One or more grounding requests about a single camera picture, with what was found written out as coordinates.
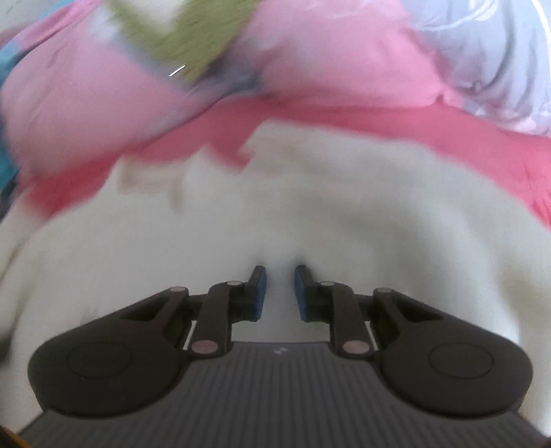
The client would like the blue pillow with yellow dot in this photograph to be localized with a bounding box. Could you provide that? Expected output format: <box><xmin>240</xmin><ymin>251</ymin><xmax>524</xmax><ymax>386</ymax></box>
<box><xmin>0</xmin><ymin>43</ymin><xmax>22</xmax><ymax>190</ymax></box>

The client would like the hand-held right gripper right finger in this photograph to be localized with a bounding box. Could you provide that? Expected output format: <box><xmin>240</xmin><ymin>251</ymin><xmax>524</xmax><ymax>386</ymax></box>
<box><xmin>293</xmin><ymin>265</ymin><xmax>444</xmax><ymax>358</ymax></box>

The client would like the green and cream fleece jacket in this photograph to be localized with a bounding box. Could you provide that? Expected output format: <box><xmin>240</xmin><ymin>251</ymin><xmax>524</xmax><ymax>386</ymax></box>
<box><xmin>107</xmin><ymin>0</ymin><xmax>250</xmax><ymax>82</ymax></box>

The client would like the white fleece garment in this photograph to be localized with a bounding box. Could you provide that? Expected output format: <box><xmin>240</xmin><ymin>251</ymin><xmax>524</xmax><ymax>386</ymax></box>
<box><xmin>0</xmin><ymin>121</ymin><xmax>551</xmax><ymax>431</ymax></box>

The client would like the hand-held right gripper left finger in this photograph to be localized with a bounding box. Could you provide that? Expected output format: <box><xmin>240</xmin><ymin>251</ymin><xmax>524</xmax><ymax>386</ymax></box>
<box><xmin>121</xmin><ymin>265</ymin><xmax>268</xmax><ymax>356</ymax></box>

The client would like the pink floral bed blanket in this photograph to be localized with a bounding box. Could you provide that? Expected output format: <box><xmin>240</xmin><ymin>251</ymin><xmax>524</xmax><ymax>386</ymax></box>
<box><xmin>26</xmin><ymin>99</ymin><xmax>551</xmax><ymax>233</ymax></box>

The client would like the pink and lilac quilt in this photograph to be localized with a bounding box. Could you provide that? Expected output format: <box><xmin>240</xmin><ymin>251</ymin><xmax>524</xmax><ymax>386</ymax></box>
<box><xmin>0</xmin><ymin>0</ymin><xmax>551</xmax><ymax>173</ymax></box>

